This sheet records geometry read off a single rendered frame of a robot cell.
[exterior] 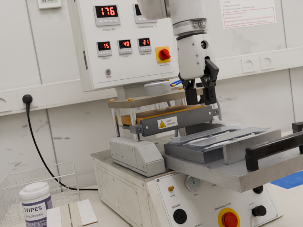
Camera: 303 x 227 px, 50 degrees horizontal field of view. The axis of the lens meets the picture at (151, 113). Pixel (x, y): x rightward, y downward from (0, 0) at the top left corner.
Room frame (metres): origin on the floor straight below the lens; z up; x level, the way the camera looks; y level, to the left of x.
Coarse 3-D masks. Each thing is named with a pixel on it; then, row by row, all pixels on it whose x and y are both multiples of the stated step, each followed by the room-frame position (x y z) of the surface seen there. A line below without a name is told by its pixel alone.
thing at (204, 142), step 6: (234, 132) 0.74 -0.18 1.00; (240, 132) 0.73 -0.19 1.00; (246, 132) 0.72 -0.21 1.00; (210, 138) 0.72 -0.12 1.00; (216, 138) 0.71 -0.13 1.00; (222, 138) 0.70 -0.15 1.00; (228, 138) 0.69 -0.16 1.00; (192, 144) 0.69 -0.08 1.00; (198, 144) 0.68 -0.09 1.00; (204, 144) 0.67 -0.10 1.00
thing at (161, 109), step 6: (162, 102) 0.97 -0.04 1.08; (156, 108) 0.98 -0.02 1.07; (162, 108) 0.97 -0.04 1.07; (168, 108) 1.04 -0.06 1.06; (174, 108) 1.00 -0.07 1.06; (180, 108) 0.97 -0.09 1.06; (186, 108) 0.94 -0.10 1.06; (192, 108) 0.94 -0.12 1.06; (138, 114) 0.98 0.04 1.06; (144, 114) 0.95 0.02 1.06; (150, 114) 0.93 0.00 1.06; (156, 114) 0.90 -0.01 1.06; (162, 114) 0.89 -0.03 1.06; (126, 120) 0.98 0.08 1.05; (138, 120) 0.90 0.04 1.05; (126, 126) 0.99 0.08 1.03
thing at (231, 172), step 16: (224, 144) 0.62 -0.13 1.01; (240, 144) 0.63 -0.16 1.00; (256, 144) 0.65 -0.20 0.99; (176, 160) 0.72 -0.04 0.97; (224, 160) 0.65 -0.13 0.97; (240, 160) 0.63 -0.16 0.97; (272, 160) 0.59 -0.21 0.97; (288, 160) 0.59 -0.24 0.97; (192, 176) 0.67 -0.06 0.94; (208, 176) 0.61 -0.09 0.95; (224, 176) 0.57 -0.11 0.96; (240, 176) 0.54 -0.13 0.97; (256, 176) 0.55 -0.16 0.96; (272, 176) 0.57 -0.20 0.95; (240, 192) 0.53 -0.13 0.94
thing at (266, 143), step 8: (288, 136) 0.60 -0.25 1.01; (296, 136) 0.60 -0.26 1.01; (264, 144) 0.57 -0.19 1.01; (272, 144) 0.57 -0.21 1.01; (280, 144) 0.58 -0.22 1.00; (288, 144) 0.59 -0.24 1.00; (296, 144) 0.60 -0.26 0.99; (248, 152) 0.56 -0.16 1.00; (256, 152) 0.55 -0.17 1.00; (264, 152) 0.56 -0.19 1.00; (272, 152) 0.57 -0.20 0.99; (280, 152) 0.58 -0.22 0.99; (248, 160) 0.56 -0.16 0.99; (256, 160) 0.55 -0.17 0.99; (248, 168) 0.56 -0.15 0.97; (256, 168) 0.55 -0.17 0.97
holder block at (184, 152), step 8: (168, 144) 0.78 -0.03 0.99; (168, 152) 0.77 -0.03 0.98; (176, 152) 0.73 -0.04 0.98; (184, 152) 0.70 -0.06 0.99; (192, 152) 0.67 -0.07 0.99; (200, 152) 0.65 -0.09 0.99; (208, 152) 0.65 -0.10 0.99; (216, 152) 0.65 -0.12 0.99; (192, 160) 0.68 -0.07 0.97; (200, 160) 0.65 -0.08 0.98; (208, 160) 0.64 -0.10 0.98; (216, 160) 0.65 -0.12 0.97
